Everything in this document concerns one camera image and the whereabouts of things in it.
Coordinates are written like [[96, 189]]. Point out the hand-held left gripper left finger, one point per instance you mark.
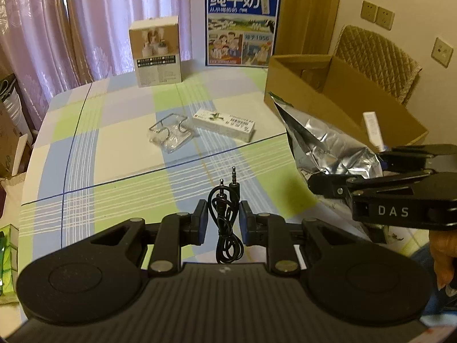
[[201, 218]]

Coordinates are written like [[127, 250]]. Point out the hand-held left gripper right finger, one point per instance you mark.
[[245, 221]]

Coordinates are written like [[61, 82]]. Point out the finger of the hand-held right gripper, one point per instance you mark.
[[410, 157], [328, 185]]

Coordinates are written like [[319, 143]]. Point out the silver foil bag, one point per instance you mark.
[[321, 143]]

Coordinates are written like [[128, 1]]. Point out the white medicine box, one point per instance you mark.
[[373, 128]]

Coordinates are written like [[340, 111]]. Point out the cardboard box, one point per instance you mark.
[[342, 89]]

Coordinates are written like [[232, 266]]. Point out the person's right hand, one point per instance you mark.
[[444, 253]]

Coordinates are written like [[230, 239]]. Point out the clear bag of metal rings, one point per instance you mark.
[[173, 135]]

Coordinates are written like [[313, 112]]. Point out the slim white green-print box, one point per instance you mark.
[[225, 123]]

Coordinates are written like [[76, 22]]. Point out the chair with quilted cover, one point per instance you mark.
[[375, 53]]

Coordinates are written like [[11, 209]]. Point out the checkered tablecloth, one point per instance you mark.
[[107, 150]]

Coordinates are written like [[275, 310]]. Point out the white product box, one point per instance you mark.
[[157, 60]]

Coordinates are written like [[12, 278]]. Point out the wooden door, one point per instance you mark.
[[307, 14]]

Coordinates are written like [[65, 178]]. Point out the blue milk carton box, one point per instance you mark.
[[242, 25]]

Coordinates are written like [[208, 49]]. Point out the beige cloth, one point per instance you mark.
[[12, 193]]

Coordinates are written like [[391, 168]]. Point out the green packet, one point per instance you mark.
[[7, 257]]

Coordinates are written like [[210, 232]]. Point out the brown cardboard boxes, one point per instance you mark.
[[9, 143]]

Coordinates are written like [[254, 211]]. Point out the pale purple curtain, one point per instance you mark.
[[71, 25]]

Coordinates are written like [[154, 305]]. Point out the beige wall socket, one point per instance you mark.
[[442, 51], [368, 10], [385, 18]]

